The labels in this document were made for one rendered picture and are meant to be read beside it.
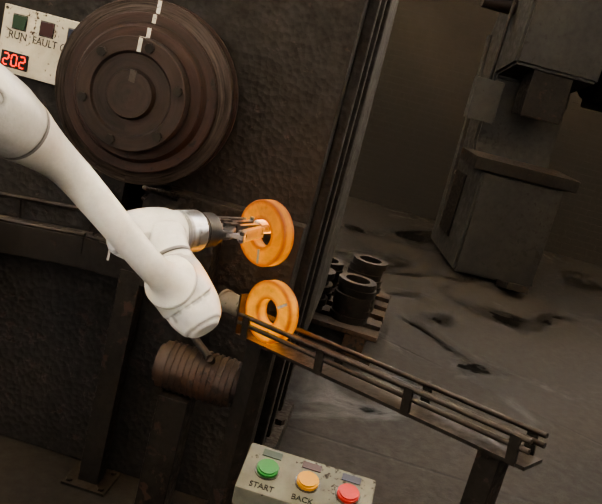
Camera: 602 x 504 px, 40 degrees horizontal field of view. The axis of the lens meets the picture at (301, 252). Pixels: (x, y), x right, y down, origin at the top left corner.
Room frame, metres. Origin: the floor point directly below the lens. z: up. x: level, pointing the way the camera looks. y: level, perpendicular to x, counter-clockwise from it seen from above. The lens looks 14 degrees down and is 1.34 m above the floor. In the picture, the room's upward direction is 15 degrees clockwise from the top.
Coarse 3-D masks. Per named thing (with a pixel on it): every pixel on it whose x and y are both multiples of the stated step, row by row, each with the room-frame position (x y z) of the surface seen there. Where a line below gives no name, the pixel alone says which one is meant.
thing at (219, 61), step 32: (128, 0) 2.09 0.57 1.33; (160, 0) 2.09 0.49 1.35; (192, 32) 2.08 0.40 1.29; (64, 64) 2.11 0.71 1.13; (224, 64) 2.07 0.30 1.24; (64, 96) 2.10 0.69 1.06; (224, 96) 2.07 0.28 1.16; (64, 128) 2.10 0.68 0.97; (224, 128) 2.06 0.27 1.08; (96, 160) 2.09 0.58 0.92; (192, 160) 2.07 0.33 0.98
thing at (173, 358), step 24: (168, 360) 1.91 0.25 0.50; (192, 360) 1.91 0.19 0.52; (216, 360) 1.93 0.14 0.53; (168, 384) 1.90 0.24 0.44; (192, 384) 1.89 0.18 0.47; (216, 384) 1.88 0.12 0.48; (168, 408) 1.91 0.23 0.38; (192, 408) 1.98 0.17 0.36; (168, 432) 1.91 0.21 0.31; (168, 456) 1.90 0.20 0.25; (144, 480) 1.91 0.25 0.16; (168, 480) 1.90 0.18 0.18
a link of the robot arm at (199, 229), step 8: (192, 216) 1.62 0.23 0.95; (200, 216) 1.64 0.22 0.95; (192, 224) 1.61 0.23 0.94; (200, 224) 1.62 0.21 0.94; (192, 232) 1.60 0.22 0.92; (200, 232) 1.62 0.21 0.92; (208, 232) 1.63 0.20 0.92; (192, 240) 1.60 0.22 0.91; (200, 240) 1.62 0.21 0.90; (192, 248) 1.61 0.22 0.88; (200, 248) 1.63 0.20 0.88
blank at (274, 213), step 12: (252, 204) 1.84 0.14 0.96; (264, 204) 1.81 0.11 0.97; (276, 204) 1.81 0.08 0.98; (252, 216) 1.83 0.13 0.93; (264, 216) 1.81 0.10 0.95; (276, 216) 1.79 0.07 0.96; (288, 216) 1.79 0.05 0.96; (276, 228) 1.78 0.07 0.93; (288, 228) 1.78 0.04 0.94; (252, 240) 1.83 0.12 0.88; (276, 240) 1.78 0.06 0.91; (288, 240) 1.77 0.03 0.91; (252, 252) 1.82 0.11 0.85; (264, 252) 1.80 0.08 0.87; (276, 252) 1.77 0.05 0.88; (288, 252) 1.78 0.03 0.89; (264, 264) 1.79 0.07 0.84; (276, 264) 1.80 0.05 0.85
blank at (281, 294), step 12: (252, 288) 1.92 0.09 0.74; (264, 288) 1.89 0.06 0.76; (276, 288) 1.87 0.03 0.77; (288, 288) 1.87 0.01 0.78; (252, 300) 1.91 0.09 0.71; (264, 300) 1.90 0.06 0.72; (276, 300) 1.86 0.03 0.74; (288, 300) 1.84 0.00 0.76; (252, 312) 1.91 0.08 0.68; (264, 312) 1.91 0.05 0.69; (288, 312) 1.83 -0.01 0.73; (252, 324) 1.90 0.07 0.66; (276, 324) 1.85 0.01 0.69; (288, 324) 1.83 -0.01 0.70; (264, 336) 1.87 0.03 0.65
